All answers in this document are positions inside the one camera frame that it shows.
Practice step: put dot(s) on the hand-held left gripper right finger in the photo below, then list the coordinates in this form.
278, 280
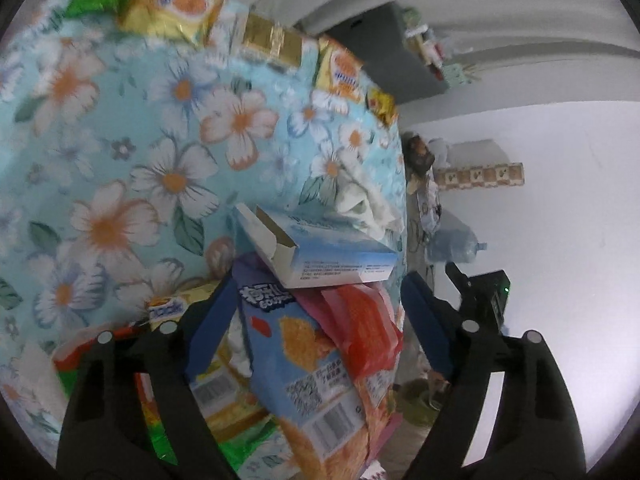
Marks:
425, 320

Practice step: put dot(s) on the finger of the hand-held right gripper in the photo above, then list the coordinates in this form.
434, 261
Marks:
457, 280

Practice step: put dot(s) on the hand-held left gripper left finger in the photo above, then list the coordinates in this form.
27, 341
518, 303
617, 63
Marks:
210, 320

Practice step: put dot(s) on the red snack wrapper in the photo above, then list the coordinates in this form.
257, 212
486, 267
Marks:
365, 330

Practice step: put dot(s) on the green yellow snack wrapper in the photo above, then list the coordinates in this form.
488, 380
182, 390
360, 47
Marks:
235, 410

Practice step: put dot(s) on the blue cracker snack bag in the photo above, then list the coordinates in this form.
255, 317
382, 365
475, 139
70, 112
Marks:
300, 360

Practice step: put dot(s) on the blue white carton box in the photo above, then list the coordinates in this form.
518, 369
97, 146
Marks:
340, 265

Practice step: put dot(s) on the pink wrapper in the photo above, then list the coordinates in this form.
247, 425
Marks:
312, 305

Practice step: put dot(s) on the blue water jug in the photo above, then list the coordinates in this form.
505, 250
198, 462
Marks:
452, 247

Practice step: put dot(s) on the crumpled white plastic bag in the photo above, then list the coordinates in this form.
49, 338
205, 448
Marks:
425, 205

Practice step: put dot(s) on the patterned long box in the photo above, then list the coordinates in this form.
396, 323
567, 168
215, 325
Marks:
480, 175

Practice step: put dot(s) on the white crumpled tissue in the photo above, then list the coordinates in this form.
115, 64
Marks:
365, 205

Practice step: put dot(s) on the dark brown box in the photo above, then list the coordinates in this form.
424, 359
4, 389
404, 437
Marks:
419, 155

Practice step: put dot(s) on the floral blue blanket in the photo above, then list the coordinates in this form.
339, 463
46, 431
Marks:
125, 135

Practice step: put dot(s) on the grey cabinet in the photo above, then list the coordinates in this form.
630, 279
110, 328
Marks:
390, 55

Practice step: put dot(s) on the gold foil packet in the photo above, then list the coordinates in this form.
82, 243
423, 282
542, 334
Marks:
272, 40

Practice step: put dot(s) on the large yellow snack packet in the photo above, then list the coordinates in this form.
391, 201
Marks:
175, 10

